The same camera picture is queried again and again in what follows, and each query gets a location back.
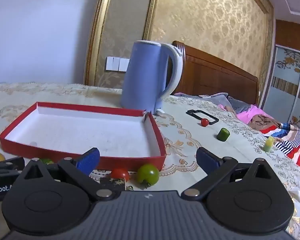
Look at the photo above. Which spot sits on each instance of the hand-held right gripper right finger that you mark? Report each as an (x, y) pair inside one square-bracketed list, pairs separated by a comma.
[(207, 159)]

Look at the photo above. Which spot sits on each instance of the white wall light switch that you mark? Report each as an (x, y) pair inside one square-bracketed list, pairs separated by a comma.
[(117, 64)]

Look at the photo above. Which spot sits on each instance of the pink blanket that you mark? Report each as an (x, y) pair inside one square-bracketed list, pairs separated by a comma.
[(250, 111)]

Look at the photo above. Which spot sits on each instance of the grey cloth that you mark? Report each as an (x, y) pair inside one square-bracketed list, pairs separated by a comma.
[(215, 98)]

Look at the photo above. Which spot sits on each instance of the blue electric kettle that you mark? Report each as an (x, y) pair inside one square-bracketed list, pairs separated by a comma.
[(142, 80)]

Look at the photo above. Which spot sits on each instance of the gold framed wallpaper panel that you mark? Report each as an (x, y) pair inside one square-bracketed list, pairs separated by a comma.
[(96, 42)]

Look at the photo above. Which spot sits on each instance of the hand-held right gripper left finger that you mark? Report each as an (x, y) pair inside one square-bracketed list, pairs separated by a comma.
[(88, 160)]

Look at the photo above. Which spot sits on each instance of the striped blanket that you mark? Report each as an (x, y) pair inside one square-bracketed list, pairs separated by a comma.
[(292, 142)]

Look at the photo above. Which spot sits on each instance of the brown wooden headboard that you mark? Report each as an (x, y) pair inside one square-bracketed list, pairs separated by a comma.
[(215, 77)]

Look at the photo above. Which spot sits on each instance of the sliding door wardrobe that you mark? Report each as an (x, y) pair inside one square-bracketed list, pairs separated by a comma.
[(285, 80)]

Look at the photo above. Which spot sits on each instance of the yellow green vegetable piece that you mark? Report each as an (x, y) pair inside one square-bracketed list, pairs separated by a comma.
[(268, 144)]

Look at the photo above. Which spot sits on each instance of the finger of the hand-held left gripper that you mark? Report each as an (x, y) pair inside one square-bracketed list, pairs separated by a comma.
[(7, 164)]

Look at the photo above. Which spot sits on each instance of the red shallow cardboard box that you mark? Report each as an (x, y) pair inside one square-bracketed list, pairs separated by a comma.
[(77, 135)]

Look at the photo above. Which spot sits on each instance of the green cucumber piece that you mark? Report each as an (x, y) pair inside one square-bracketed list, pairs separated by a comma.
[(223, 134)]

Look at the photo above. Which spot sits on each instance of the black clip object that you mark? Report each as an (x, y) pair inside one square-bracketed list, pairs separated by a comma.
[(190, 111)]

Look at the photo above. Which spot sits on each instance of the red cherry tomato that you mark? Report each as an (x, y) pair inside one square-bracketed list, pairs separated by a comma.
[(120, 173), (204, 122)]

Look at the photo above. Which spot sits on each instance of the green tomato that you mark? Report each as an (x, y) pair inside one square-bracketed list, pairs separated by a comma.
[(148, 174)]

